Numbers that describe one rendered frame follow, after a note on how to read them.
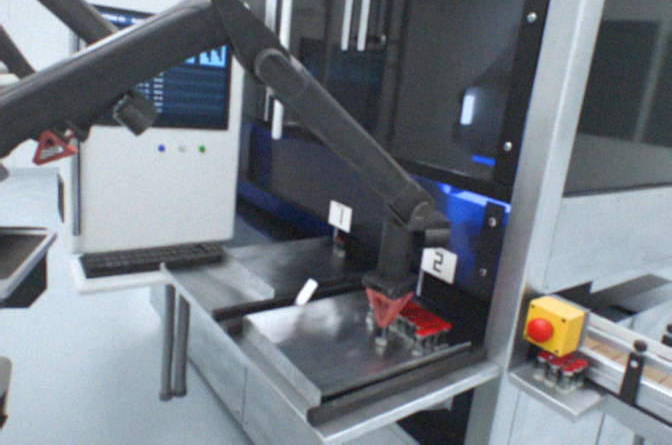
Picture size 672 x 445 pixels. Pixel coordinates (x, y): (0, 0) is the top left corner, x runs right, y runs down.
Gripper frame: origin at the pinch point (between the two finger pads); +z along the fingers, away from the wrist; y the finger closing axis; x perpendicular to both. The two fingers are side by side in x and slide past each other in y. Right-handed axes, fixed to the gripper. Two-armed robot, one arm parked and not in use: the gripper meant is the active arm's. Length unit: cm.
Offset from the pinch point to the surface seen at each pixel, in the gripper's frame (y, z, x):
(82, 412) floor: 3, 93, 129
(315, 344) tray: -10.2, 4.8, 8.0
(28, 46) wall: 130, -40, 523
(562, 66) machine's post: 10, -50, -19
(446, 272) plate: 14.3, -8.0, -4.1
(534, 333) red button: 5.5, -6.5, -25.1
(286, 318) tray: -8.6, 3.8, 17.3
